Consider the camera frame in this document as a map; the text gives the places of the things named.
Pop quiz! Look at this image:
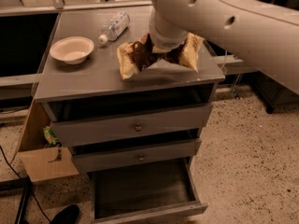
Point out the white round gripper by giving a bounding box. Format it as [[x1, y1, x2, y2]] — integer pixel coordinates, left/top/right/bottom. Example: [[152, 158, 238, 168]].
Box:
[[149, 9, 188, 52]]

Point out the brown yellow chip bag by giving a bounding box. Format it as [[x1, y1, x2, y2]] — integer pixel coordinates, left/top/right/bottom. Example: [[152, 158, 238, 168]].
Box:
[[117, 33, 204, 79]]

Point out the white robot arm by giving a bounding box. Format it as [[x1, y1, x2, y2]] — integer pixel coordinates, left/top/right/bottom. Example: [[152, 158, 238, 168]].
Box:
[[149, 0, 299, 93]]

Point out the grey drawer cabinet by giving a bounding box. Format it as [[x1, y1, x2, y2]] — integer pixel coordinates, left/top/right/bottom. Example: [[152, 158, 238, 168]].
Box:
[[33, 4, 226, 224]]

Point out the grey middle drawer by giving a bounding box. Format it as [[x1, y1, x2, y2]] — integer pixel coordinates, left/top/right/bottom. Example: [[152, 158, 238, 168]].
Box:
[[72, 138, 202, 173]]

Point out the grey drawer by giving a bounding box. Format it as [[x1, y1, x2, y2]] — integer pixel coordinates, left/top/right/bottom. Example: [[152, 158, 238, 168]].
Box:
[[51, 104, 212, 147], [72, 138, 202, 173], [92, 158, 207, 224]]

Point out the grey top drawer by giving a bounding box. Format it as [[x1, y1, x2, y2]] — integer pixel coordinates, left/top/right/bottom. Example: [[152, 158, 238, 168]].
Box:
[[51, 104, 212, 147]]

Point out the green snack bag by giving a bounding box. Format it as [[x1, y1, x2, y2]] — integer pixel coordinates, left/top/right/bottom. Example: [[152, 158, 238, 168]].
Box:
[[43, 126, 59, 146]]

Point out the grey bottom drawer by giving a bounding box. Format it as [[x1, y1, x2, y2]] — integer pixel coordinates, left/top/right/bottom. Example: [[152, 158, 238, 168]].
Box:
[[92, 158, 207, 224]]

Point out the clear plastic water bottle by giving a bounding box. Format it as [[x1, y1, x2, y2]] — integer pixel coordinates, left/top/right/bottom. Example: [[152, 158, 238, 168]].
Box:
[[98, 11, 130, 45]]

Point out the white paper bowl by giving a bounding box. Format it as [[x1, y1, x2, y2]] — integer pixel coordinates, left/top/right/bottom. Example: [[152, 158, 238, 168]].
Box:
[[50, 36, 94, 64]]

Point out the dark cabinet at right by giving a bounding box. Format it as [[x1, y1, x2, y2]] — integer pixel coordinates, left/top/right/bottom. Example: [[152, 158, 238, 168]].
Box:
[[250, 72, 299, 114]]

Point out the brown cardboard box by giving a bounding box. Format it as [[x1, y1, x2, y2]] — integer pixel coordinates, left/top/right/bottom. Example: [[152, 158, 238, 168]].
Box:
[[18, 102, 78, 182]]

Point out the black shoe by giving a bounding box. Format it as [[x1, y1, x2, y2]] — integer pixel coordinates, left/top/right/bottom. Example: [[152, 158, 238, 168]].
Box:
[[50, 204, 79, 224]]

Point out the grey metal rail frame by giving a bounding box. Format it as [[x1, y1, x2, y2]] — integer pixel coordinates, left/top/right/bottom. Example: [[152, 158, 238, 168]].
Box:
[[0, 0, 283, 100]]

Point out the black floor cable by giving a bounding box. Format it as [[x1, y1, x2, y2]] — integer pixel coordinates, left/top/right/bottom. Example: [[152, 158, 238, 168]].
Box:
[[0, 145, 52, 223]]

